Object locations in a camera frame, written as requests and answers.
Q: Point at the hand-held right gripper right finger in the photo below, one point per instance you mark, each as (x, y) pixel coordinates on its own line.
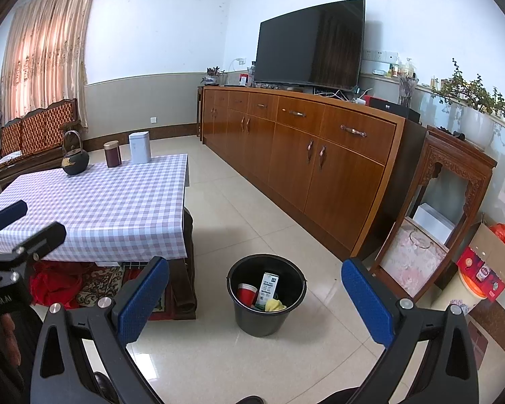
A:
(368, 303)

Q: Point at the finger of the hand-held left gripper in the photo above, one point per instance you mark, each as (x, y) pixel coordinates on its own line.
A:
(8, 212)
(44, 240)

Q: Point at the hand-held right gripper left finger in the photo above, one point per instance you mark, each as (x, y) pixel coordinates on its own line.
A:
(145, 298)

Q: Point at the yellow bag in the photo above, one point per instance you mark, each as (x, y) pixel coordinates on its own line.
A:
(274, 305)

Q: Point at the red paper cup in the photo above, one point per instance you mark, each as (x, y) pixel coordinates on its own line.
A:
(246, 294)

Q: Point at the green white carton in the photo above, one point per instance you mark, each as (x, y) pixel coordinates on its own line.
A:
(267, 288)

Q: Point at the black plastic bucket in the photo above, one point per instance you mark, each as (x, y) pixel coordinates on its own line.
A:
(261, 324)

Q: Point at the person's left hand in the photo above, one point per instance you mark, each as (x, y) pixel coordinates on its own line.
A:
(8, 336)

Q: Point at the red cloth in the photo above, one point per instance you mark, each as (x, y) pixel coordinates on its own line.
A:
(50, 284)

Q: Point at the patterned red rug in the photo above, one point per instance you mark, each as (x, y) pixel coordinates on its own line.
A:
(96, 282)

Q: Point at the pink floral framed panel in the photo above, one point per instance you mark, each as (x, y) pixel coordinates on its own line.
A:
(414, 261)

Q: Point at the purple checked tablecloth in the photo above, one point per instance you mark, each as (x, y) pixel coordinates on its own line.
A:
(109, 210)

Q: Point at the black iron teapot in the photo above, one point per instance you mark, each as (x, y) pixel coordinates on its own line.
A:
(75, 164)

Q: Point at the carved wooden bench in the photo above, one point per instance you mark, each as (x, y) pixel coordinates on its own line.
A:
(33, 130)

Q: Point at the white floral jar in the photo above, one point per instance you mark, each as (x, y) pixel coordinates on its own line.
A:
(465, 298)

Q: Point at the flat white box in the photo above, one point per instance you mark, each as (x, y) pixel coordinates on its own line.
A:
(435, 223)

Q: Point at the maroon tin canister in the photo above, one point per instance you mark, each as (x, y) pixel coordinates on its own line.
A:
(112, 155)

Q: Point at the red printed cardboard box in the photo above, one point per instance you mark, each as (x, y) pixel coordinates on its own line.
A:
(484, 273)

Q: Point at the white square tin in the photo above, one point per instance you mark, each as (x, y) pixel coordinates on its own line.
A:
(139, 148)

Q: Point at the long wooden sideboard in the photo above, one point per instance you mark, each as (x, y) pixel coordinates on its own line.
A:
(328, 168)

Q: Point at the orange plastic bag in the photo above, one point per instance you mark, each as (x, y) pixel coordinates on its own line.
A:
(500, 233)

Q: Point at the carved wooden stand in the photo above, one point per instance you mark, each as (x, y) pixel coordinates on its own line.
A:
(446, 155)

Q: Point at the pink beige curtain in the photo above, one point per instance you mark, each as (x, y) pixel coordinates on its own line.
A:
(46, 46)

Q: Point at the black speaker box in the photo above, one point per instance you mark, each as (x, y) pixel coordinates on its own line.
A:
(389, 105)

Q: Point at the large plant in white pot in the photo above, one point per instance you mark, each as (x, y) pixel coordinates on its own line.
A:
(475, 122)

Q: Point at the glass vase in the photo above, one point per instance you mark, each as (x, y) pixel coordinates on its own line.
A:
(407, 90)

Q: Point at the small potted plant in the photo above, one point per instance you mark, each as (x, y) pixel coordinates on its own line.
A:
(212, 76)

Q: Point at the amber glass bottle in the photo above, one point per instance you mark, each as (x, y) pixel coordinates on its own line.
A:
(407, 68)

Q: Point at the small red white box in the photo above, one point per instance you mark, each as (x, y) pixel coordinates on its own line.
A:
(244, 80)

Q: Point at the black flat television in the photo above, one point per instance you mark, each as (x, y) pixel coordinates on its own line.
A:
(311, 46)

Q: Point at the white wall socket strip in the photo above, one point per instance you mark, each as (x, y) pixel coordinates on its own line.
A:
(381, 55)

